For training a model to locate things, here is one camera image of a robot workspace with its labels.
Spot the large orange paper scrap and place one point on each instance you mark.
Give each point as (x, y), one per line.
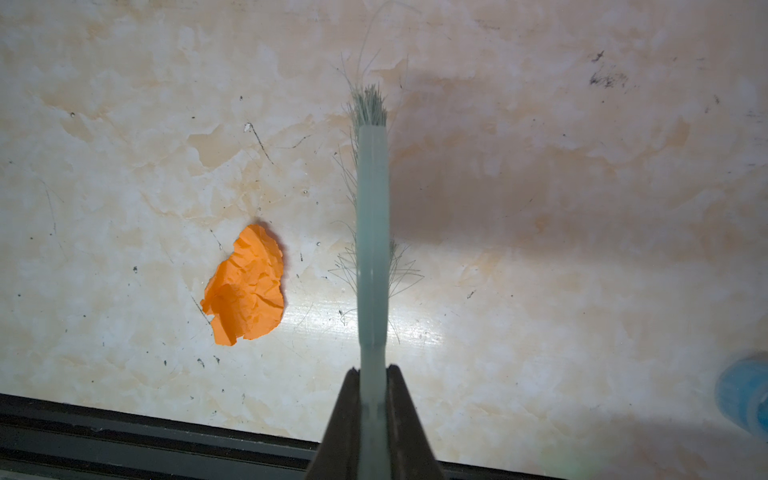
(244, 296)

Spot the green hand brush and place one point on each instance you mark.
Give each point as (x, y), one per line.
(370, 263)

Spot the blue tape roll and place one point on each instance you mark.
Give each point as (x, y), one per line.
(741, 394)

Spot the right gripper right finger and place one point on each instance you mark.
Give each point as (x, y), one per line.
(411, 457)

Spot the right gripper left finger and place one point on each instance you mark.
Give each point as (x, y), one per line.
(337, 456)

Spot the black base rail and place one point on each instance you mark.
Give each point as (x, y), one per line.
(72, 442)

